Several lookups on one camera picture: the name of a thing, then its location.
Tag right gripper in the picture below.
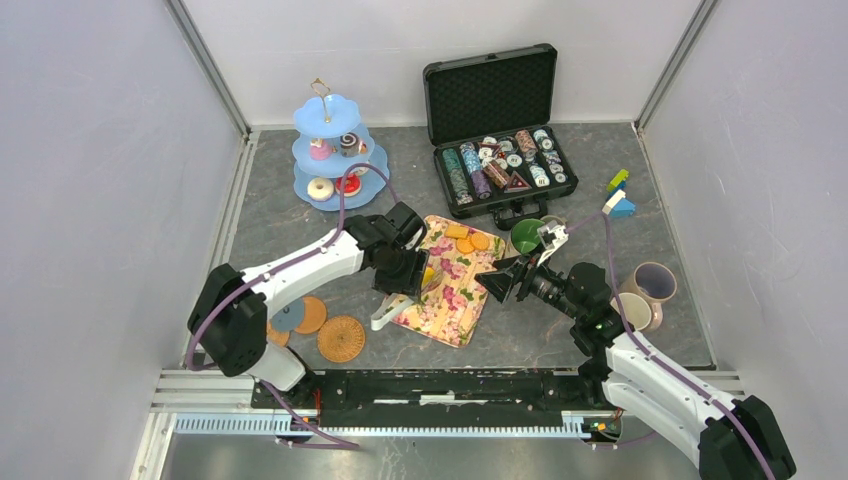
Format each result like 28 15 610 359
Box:
473 241 584 322

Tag silver serving tongs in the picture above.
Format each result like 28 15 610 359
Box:
370 279 436 331

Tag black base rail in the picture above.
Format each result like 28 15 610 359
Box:
279 368 614 411

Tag small beige cup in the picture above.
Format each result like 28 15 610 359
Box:
541 215 567 227

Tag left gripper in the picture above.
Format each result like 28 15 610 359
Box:
372 242 430 303

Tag colourful toy block stack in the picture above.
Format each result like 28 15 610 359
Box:
602 169 636 218

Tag beige mug purple inside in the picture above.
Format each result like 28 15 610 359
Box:
619 262 678 332

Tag blue smiley coaster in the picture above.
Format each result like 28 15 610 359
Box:
269 298 305 333

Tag floral rectangular tray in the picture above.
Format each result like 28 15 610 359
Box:
392 215 506 348

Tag woven rattan coaster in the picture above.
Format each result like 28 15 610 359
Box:
316 315 366 363

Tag cork coaster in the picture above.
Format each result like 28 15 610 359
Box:
294 296 328 334

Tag yellow mug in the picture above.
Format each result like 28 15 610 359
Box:
610 292 653 331

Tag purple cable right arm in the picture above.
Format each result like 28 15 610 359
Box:
563 210 776 480

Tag green-inside floral mug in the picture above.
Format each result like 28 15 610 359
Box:
505 219 545 258

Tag red glazed donut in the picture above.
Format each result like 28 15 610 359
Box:
335 174 362 197

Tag pink cupcake with topping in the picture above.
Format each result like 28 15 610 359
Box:
309 138 335 161

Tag square yellow biscuit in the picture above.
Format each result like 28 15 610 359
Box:
444 224 470 240

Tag blue three-tier cake stand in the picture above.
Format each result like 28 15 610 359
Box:
291 78 390 212

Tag round orange biscuit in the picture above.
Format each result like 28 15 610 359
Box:
456 237 475 254
468 231 490 250

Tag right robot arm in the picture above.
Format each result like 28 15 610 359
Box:
475 225 797 479

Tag black poker chip case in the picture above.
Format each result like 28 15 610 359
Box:
422 43 578 230

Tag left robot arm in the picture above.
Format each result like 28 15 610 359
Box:
187 202 429 408

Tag chocolate swirl cake roll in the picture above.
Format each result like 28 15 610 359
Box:
339 132 368 158

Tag white glazed donut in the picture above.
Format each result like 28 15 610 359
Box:
307 177 336 202

